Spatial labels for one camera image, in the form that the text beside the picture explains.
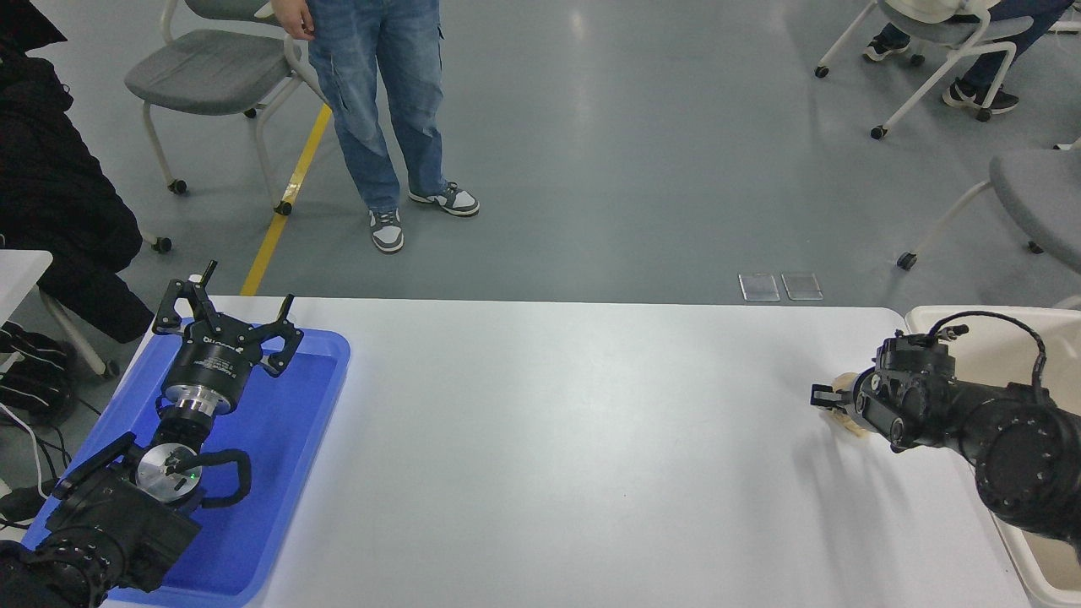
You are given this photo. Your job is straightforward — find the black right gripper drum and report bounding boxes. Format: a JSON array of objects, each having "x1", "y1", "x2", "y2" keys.
[{"x1": 853, "y1": 370, "x2": 918, "y2": 451}]

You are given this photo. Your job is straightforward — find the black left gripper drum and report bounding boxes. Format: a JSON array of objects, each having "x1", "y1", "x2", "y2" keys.
[{"x1": 166, "y1": 321, "x2": 265, "y2": 398}]

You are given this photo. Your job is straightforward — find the tan paper ball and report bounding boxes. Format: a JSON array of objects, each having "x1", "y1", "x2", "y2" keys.
[{"x1": 828, "y1": 374, "x2": 875, "y2": 437}]

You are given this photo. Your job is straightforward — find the person's right hand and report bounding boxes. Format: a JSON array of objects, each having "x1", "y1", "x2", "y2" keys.
[{"x1": 271, "y1": 0, "x2": 316, "y2": 41}]

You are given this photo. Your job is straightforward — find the large pale bin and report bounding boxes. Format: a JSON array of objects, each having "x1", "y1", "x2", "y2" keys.
[{"x1": 905, "y1": 306, "x2": 1081, "y2": 608}]

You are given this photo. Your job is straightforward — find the blue plastic tray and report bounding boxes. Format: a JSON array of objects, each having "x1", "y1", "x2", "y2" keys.
[{"x1": 19, "y1": 319, "x2": 351, "y2": 607}]

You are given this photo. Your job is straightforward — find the white chair leg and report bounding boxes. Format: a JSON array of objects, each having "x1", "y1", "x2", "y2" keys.
[{"x1": 38, "y1": 232, "x2": 174, "y2": 378}]

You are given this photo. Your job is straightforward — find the small white table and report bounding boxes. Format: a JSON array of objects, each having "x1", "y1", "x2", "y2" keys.
[{"x1": 0, "y1": 250, "x2": 53, "y2": 326}]

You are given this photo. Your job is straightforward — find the person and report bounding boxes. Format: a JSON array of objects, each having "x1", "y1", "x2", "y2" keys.
[
  {"x1": 0, "y1": 0, "x2": 155, "y2": 343},
  {"x1": 863, "y1": 0, "x2": 1078, "y2": 115},
  {"x1": 270, "y1": 0, "x2": 480, "y2": 254}
]

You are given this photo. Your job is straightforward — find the grey white-framed wheeled chair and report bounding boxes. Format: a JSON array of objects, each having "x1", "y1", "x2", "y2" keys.
[
  {"x1": 125, "y1": 0, "x2": 332, "y2": 218},
  {"x1": 897, "y1": 139, "x2": 1081, "y2": 275},
  {"x1": 815, "y1": 0, "x2": 1048, "y2": 140}
]

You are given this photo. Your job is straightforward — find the white cable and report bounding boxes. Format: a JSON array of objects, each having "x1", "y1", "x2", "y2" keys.
[{"x1": 0, "y1": 401, "x2": 53, "y2": 501}]

